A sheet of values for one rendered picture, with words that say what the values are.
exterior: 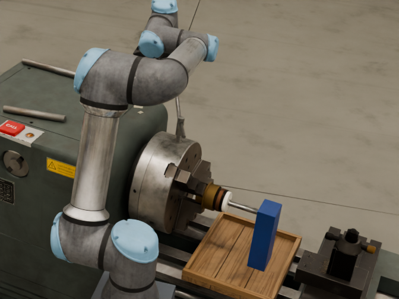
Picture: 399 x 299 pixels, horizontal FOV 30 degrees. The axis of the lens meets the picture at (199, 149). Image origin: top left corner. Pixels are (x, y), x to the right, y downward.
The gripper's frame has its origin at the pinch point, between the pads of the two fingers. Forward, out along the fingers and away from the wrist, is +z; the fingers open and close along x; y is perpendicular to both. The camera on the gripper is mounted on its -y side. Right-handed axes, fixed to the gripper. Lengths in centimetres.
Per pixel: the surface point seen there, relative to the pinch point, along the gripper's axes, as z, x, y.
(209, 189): 17.8, -21.7, 24.7
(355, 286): 23, -35, 77
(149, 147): 6.2, -21.3, 4.6
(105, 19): 236, 262, -184
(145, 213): 19.5, -36.8, 9.2
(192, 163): 18.0, -13.6, 15.6
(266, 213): 18, -23, 45
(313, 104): 220, 217, 9
